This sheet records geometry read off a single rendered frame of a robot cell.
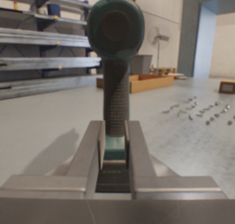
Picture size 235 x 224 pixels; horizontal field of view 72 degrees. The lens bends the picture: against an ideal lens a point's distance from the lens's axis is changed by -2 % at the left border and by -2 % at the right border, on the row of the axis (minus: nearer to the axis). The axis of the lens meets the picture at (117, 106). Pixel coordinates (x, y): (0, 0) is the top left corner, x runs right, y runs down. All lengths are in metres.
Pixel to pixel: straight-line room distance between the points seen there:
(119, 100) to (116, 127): 0.04
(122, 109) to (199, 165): 0.17
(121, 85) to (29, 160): 0.22
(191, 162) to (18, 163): 0.30
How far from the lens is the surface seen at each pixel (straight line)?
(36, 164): 0.32
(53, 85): 3.93
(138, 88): 0.88
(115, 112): 0.21
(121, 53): 0.18
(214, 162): 0.34
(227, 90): 1.02
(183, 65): 2.05
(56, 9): 4.43
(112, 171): 0.22
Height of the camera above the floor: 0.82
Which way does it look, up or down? 16 degrees down
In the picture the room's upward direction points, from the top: straight up
